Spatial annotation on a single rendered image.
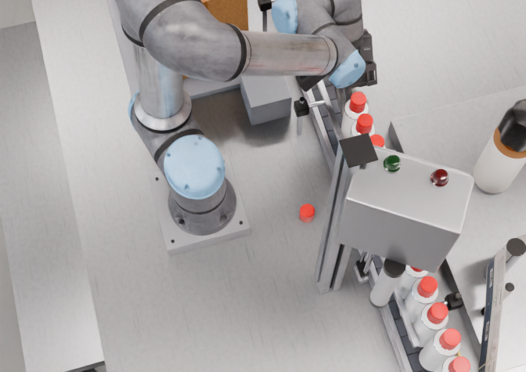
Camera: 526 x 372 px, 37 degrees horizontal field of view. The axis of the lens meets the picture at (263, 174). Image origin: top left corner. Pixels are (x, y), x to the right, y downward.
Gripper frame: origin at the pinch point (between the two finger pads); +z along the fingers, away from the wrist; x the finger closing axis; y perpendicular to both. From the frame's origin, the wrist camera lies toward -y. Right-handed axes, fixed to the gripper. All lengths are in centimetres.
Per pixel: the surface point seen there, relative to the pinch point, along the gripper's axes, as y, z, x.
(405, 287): -1.2, 18.6, -37.5
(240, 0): -16.4, -26.0, 16.3
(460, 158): 23.5, 12.1, -10.2
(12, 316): -102, 78, 52
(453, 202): -3, -25, -65
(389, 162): -10, -31, -59
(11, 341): -104, 82, 45
